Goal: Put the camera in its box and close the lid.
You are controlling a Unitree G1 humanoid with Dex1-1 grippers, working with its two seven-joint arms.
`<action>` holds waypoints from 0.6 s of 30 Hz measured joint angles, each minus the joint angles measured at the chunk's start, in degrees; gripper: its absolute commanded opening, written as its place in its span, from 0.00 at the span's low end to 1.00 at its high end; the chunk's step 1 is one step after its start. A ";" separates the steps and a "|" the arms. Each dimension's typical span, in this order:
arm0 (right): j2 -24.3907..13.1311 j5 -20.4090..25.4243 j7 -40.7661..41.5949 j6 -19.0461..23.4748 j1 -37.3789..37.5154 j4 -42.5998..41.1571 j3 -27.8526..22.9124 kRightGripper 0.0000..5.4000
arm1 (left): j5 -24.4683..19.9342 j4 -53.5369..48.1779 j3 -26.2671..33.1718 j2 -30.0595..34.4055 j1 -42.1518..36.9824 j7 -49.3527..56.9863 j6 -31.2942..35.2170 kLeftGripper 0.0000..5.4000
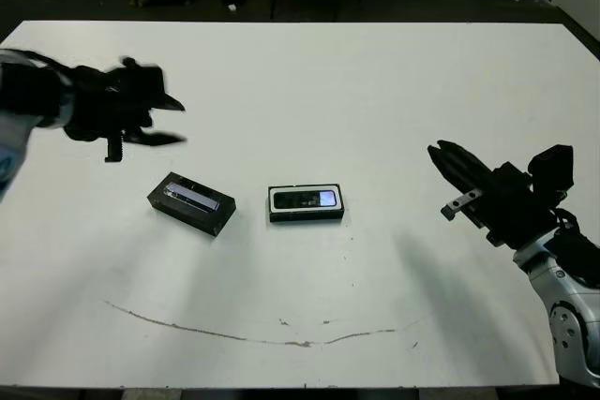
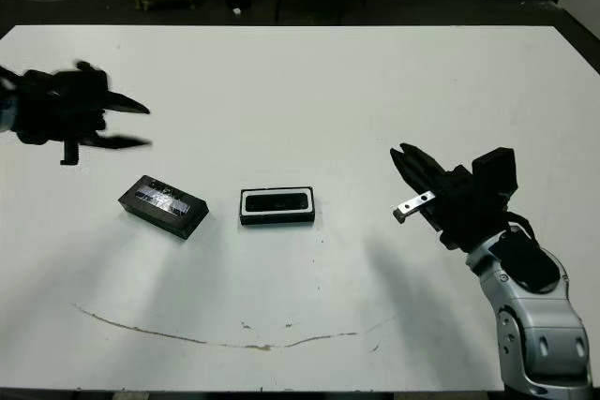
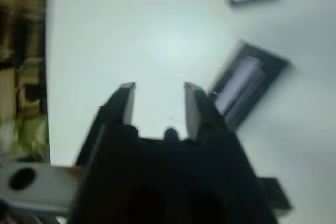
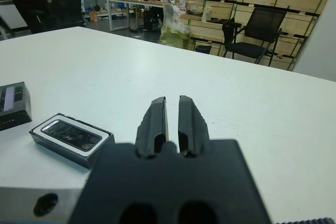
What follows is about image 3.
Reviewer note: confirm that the wooden shelf unit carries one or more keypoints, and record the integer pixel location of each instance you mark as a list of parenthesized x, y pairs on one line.
[(15, 51)]

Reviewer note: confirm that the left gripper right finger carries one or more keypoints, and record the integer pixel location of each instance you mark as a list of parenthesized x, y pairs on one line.
[(202, 111)]

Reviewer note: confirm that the yellow-green bag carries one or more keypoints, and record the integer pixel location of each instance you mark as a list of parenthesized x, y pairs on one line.
[(23, 132)]

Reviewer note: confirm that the black box lid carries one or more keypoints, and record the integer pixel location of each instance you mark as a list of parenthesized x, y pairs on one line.
[(262, 77)]

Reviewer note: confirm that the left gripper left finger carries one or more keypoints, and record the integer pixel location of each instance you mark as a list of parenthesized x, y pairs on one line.
[(119, 106)]

